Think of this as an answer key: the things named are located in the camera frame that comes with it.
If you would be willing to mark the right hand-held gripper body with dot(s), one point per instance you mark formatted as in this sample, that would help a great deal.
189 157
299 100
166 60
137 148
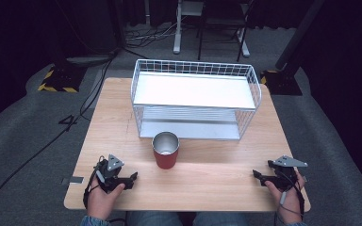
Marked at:
285 175

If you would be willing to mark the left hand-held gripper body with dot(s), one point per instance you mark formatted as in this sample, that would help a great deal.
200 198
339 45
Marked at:
110 179

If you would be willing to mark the red cup with metal inside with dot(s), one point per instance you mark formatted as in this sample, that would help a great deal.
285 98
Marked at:
166 160

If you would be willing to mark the person's left hand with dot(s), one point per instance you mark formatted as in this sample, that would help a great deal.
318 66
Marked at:
100 202

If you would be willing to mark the person's right hand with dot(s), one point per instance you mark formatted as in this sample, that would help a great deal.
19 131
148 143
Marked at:
290 204

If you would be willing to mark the grey tape strip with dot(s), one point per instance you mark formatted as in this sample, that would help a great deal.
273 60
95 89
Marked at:
75 180

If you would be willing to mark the person's left leg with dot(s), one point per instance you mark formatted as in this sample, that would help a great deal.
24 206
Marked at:
154 219

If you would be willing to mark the person's leg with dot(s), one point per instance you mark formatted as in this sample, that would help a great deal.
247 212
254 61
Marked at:
221 219
154 219

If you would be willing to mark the person's right leg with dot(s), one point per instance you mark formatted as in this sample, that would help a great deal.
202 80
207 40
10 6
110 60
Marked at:
221 219

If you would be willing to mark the black stand base striped edge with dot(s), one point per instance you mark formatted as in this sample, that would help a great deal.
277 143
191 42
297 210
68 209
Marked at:
281 83
63 78

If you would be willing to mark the black slanted stand pole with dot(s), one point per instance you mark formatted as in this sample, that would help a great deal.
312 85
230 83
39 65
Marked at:
298 34

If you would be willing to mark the black metal chair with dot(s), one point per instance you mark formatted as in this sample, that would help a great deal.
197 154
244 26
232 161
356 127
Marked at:
223 22

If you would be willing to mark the white desk frame leg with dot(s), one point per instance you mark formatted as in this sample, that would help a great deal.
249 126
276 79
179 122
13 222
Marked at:
244 44
177 37

